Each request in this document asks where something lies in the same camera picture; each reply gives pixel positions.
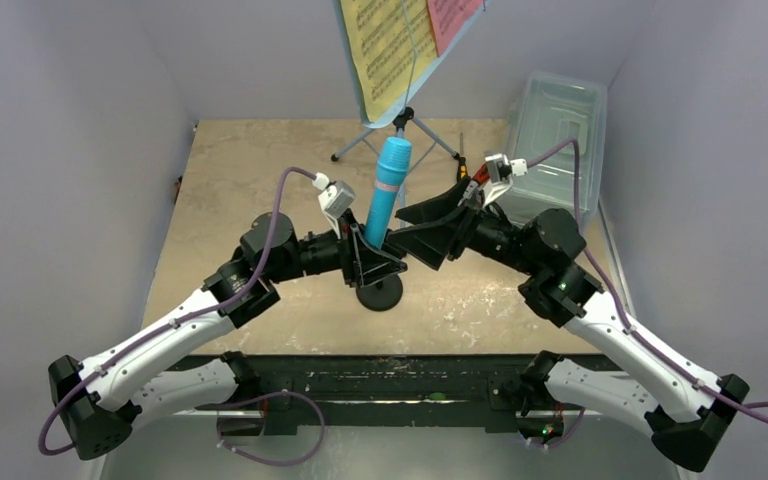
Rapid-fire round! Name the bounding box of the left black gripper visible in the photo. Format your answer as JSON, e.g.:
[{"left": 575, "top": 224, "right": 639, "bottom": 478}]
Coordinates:
[{"left": 267, "top": 208, "right": 406, "bottom": 287}]

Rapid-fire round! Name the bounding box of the black microphone desk stand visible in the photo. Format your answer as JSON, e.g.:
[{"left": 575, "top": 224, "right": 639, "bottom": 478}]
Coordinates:
[{"left": 355, "top": 261, "right": 407, "bottom": 312}]

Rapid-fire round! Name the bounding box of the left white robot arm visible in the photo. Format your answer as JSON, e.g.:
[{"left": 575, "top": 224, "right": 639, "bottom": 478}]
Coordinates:
[{"left": 44, "top": 211, "right": 407, "bottom": 460}]

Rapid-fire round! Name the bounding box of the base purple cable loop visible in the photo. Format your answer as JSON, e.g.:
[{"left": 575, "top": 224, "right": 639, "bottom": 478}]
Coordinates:
[{"left": 215, "top": 390, "right": 327, "bottom": 468}]

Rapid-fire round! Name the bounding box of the pink sheet music page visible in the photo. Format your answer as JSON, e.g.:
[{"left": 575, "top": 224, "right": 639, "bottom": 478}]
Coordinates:
[{"left": 426, "top": 0, "right": 486, "bottom": 56}]

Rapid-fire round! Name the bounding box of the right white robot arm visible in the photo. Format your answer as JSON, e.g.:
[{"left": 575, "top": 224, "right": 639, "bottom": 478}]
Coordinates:
[{"left": 389, "top": 179, "right": 750, "bottom": 472}]

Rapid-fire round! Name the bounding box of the yellow black screwdriver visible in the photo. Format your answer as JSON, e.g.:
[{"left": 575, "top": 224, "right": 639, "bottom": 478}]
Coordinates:
[{"left": 456, "top": 132, "right": 469, "bottom": 181}]

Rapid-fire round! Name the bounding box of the teal microphone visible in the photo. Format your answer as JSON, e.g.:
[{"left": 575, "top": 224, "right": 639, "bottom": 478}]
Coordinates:
[{"left": 364, "top": 136, "right": 412, "bottom": 248}]

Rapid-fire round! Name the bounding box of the yellow sheet music page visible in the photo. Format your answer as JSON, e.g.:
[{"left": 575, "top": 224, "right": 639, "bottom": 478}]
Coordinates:
[{"left": 336, "top": 0, "right": 438, "bottom": 127}]

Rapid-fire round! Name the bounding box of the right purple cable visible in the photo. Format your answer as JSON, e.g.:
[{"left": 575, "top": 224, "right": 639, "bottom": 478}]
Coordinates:
[{"left": 523, "top": 137, "right": 768, "bottom": 433}]

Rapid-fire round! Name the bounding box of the clear plastic storage box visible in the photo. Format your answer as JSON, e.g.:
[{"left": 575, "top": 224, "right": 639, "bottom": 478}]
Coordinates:
[{"left": 496, "top": 70, "right": 611, "bottom": 230}]

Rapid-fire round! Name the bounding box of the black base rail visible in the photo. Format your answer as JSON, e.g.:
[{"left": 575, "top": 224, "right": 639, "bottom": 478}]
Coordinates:
[{"left": 201, "top": 352, "right": 582, "bottom": 435}]

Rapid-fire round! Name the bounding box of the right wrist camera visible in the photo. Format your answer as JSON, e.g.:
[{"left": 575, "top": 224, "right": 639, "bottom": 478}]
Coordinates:
[{"left": 479, "top": 153, "right": 528, "bottom": 207}]

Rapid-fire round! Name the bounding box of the red handled adjustable wrench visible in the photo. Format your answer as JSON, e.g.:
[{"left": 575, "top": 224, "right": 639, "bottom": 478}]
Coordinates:
[{"left": 471, "top": 163, "right": 490, "bottom": 186}]

